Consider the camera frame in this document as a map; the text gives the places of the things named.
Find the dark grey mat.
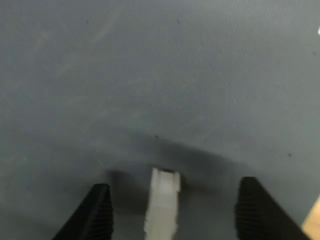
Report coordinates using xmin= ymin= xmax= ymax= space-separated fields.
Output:
xmin=0 ymin=0 xmax=320 ymax=240

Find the white plastic terminal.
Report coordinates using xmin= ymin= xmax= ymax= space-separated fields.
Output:
xmin=143 ymin=166 xmax=182 ymax=240

